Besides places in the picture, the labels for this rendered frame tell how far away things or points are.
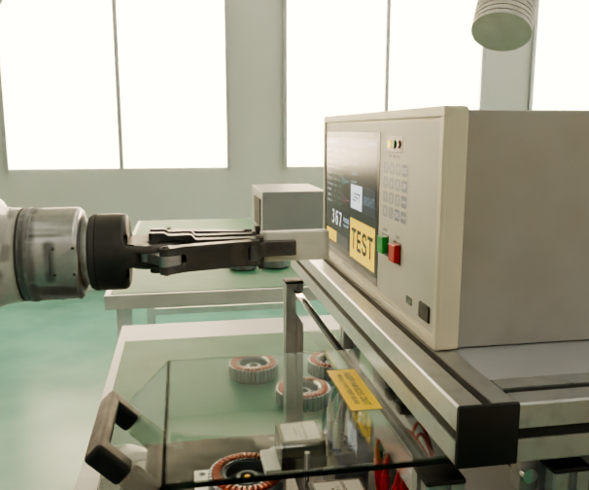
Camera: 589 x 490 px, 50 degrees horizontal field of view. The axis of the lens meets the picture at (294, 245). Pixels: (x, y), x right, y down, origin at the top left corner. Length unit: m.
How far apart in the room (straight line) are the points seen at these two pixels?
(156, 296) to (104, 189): 3.19
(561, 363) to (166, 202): 4.91
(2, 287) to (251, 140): 4.78
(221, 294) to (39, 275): 1.65
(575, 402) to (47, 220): 0.47
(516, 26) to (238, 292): 1.21
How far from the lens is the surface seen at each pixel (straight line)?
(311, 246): 0.65
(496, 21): 1.90
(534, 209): 0.58
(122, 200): 5.37
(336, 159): 0.88
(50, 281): 0.62
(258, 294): 2.26
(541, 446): 0.50
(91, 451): 0.53
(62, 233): 0.61
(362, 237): 0.76
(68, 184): 5.41
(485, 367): 0.54
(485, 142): 0.55
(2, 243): 0.62
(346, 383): 0.62
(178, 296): 2.24
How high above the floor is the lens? 1.30
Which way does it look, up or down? 10 degrees down
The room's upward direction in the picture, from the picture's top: straight up
